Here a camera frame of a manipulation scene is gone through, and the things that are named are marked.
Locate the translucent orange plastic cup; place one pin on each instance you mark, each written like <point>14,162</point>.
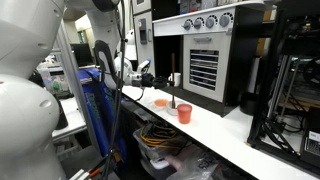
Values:
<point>184,115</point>

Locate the orange plastic plate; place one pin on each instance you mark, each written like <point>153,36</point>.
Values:
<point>161,103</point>

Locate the black box white label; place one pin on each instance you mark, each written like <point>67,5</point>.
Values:
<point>311,120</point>

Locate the black metal rack frame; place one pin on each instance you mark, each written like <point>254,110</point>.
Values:
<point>268,83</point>

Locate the clear plastic storage bin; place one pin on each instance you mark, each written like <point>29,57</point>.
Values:
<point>156,153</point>

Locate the clear plastic bag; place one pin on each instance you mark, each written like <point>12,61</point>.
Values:
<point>196,166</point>

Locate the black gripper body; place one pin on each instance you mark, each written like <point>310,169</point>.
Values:
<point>148,80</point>

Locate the wooden spoon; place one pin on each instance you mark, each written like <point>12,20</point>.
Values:
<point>173,66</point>

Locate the white toy kitchen stove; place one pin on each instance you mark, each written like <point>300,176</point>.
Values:
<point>223,66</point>

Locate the white lidded storage bin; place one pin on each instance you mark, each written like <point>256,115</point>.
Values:
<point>160,166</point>

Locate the aluminium extrusion frame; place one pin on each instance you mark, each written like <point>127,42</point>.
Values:
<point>78,100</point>

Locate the white bowl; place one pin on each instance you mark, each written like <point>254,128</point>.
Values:
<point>170,110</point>

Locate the black round bin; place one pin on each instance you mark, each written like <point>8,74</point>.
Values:
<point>247,103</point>

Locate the white side table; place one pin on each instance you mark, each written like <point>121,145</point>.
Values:
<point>73,116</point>

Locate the black water bottle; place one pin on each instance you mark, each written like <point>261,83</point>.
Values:
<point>63,116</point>

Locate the grey stove knob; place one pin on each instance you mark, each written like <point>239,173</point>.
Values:
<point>187,24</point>
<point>225,20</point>
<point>210,22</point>
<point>198,23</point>

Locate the clear container with green item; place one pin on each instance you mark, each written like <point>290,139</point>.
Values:
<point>55,83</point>

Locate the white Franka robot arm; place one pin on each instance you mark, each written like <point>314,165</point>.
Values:
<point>26,126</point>

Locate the black computer monitor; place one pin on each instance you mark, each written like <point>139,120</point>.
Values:
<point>81,55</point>

